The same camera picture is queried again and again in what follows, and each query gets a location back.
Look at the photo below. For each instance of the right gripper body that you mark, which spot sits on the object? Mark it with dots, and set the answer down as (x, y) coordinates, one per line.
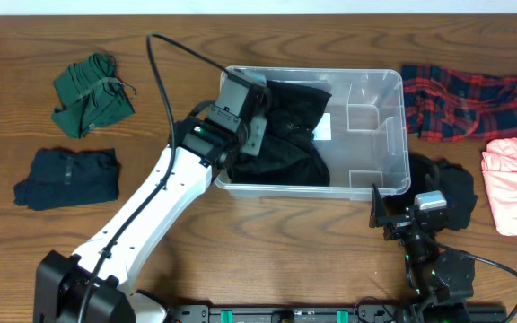
(399, 227)

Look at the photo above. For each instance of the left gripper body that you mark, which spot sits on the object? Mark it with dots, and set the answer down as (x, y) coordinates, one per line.
(251, 138)

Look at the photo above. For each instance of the black garment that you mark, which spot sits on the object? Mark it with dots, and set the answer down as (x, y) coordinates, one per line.
(455, 183)
(287, 155)

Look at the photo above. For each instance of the navy garment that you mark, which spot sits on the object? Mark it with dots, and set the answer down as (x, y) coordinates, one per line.
(61, 178)

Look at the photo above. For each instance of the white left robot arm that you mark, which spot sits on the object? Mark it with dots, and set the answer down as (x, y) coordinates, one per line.
(95, 284)

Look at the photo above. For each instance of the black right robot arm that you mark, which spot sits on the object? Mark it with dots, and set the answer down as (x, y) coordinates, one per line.
(442, 278)

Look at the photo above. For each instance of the white label in bin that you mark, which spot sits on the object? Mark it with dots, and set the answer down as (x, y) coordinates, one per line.
(322, 132)

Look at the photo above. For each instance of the clear plastic storage bin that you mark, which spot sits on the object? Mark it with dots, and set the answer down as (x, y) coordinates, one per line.
(368, 129)

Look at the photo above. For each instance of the red plaid shirt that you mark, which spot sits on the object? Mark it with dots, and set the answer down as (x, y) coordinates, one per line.
(445, 106)

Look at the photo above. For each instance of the pink folded garment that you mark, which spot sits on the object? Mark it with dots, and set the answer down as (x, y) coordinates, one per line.
(499, 170)

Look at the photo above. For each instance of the dark green folded garment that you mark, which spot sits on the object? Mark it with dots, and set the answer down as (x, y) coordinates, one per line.
(91, 96)

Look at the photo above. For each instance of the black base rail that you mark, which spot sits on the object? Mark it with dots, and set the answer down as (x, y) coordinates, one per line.
(360, 313)

